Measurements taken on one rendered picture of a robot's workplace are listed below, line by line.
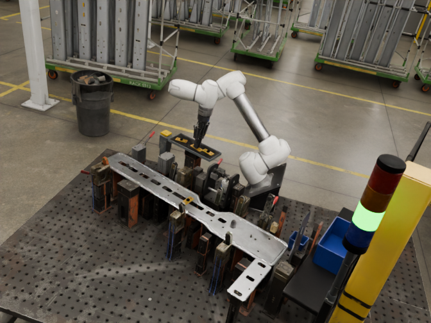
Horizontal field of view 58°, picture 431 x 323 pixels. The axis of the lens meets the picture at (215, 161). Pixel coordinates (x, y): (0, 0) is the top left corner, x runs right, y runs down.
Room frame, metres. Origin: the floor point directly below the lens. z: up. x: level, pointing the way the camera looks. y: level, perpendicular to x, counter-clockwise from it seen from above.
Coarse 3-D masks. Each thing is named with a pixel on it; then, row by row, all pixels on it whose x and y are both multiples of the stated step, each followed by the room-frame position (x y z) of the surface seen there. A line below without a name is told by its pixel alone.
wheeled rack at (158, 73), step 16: (48, 16) 5.84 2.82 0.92; (160, 48) 5.42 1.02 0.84; (176, 48) 6.33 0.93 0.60; (48, 64) 5.56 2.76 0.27; (64, 64) 5.65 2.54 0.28; (80, 64) 5.74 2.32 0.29; (96, 64) 5.85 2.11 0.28; (112, 64) 5.97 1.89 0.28; (128, 64) 6.05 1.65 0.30; (160, 64) 5.43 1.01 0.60; (128, 80) 5.44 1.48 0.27; (144, 80) 5.52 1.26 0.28; (160, 80) 5.44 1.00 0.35
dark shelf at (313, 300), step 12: (348, 216) 1.97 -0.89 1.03; (312, 252) 1.59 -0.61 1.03; (312, 264) 1.50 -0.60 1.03; (300, 276) 1.40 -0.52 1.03; (312, 276) 1.41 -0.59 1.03; (324, 276) 1.42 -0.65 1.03; (288, 288) 1.31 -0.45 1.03; (300, 288) 1.32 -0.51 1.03; (312, 288) 1.33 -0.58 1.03; (324, 288) 1.34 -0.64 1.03; (300, 300) 1.25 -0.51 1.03; (312, 300) 1.26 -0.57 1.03; (312, 312) 1.20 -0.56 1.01
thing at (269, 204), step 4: (268, 196) 1.79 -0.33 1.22; (272, 196) 1.80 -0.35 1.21; (268, 200) 1.77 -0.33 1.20; (272, 200) 1.79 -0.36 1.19; (268, 204) 1.80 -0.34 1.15; (272, 204) 1.80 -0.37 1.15; (264, 208) 1.79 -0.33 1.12; (268, 208) 1.79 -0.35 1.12; (264, 212) 1.80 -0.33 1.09; (268, 212) 1.78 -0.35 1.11; (268, 216) 1.79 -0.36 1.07
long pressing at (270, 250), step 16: (112, 160) 2.21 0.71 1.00; (128, 160) 2.24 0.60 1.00; (128, 176) 2.06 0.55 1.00; (160, 176) 2.12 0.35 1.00; (160, 192) 1.94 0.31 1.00; (176, 192) 1.97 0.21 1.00; (192, 192) 1.99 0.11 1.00; (192, 208) 1.84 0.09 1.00; (208, 208) 1.86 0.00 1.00; (208, 224) 1.71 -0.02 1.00; (224, 224) 1.74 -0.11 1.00; (240, 224) 1.76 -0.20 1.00; (240, 240) 1.62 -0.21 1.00; (256, 240) 1.64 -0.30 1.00; (272, 240) 1.66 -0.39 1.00; (256, 256) 1.52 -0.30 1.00; (272, 256) 1.54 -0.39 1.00
